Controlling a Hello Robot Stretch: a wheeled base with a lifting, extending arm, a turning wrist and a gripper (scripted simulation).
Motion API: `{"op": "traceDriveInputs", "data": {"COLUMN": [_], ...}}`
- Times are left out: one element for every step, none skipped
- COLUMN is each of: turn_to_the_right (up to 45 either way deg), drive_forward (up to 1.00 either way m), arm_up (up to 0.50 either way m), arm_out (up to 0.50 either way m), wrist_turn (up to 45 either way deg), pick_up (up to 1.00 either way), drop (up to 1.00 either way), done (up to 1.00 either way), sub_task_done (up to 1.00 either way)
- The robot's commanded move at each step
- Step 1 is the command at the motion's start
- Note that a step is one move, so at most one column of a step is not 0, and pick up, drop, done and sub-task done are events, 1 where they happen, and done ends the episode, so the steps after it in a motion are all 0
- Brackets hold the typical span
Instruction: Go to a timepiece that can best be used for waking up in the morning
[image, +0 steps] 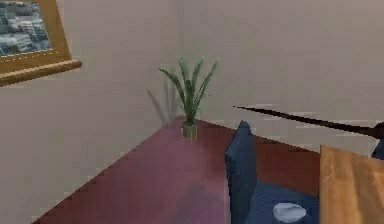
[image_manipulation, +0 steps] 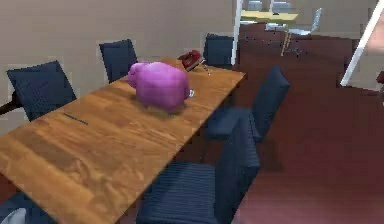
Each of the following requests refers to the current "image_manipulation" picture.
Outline pink piggy bank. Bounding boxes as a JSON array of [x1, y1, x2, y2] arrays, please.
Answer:
[[125, 61, 191, 115]]

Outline dark blue dining chair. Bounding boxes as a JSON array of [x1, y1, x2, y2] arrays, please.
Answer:
[[0, 192, 57, 224], [98, 38, 139, 84], [0, 60, 78, 122], [135, 115, 262, 224], [203, 33, 235, 68], [205, 64, 292, 143]]

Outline brown wooden dining table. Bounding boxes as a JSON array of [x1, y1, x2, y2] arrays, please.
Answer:
[[0, 57, 247, 224]]

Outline red clothes iron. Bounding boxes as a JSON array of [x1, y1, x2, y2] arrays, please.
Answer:
[[177, 49, 206, 72]]

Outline white door frame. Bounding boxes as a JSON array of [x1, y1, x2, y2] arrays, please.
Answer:
[[230, 0, 244, 66], [339, 0, 384, 88]]

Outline yellow table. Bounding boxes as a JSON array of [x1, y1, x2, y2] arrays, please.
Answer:
[[240, 9, 299, 57]]

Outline white chair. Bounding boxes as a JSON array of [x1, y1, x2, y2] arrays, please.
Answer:
[[289, 7, 324, 37]]

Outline thin dark pen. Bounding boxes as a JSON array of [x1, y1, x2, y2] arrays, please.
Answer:
[[63, 112, 90, 127]]

